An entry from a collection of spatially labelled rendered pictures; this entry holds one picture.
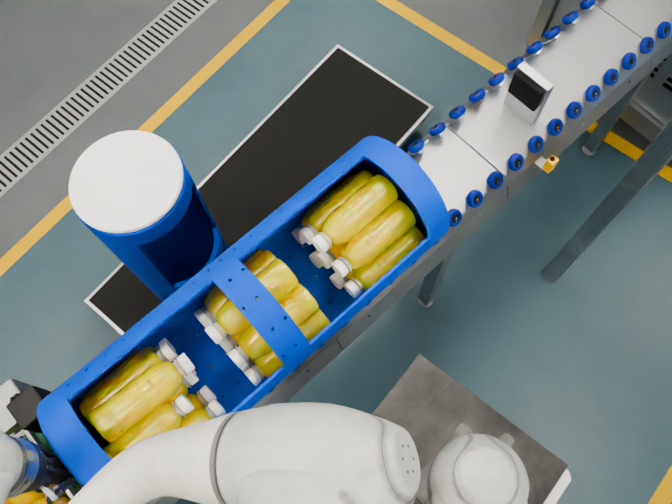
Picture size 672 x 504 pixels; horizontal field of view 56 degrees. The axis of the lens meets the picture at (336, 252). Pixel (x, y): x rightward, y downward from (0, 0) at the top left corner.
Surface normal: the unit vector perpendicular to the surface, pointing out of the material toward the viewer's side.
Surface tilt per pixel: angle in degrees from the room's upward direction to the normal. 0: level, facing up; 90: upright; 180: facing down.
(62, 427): 11
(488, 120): 0
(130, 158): 0
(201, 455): 40
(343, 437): 31
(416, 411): 4
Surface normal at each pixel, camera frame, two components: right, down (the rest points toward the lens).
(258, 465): -0.51, -0.21
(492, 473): -0.07, -0.51
